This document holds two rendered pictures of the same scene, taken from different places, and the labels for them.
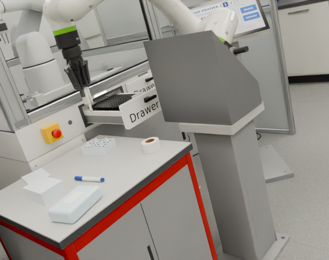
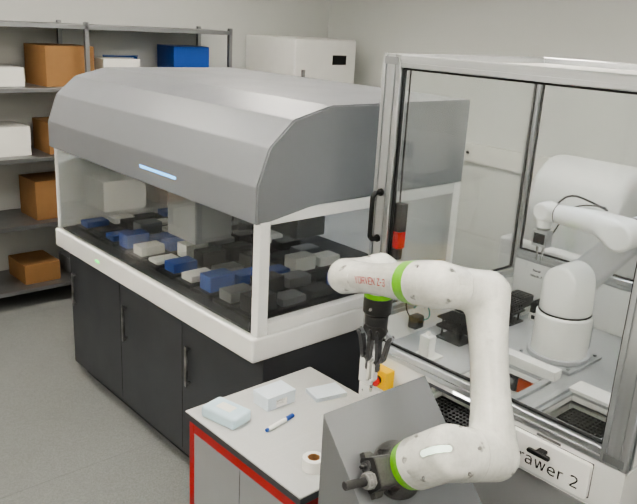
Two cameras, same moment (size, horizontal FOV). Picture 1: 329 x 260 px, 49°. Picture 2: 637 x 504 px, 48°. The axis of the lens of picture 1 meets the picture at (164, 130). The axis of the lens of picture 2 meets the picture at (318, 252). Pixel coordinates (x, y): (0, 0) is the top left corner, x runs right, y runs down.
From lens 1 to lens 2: 2.43 m
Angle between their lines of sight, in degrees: 85
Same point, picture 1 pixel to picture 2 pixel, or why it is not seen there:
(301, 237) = not seen: outside the picture
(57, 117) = (401, 370)
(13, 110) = not seen: hidden behind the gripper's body
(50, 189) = (259, 395)
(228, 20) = (417, 449)
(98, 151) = not seen: hidden behind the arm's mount
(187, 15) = (474, 402)
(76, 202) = (214, 408)
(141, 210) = (238, 476)
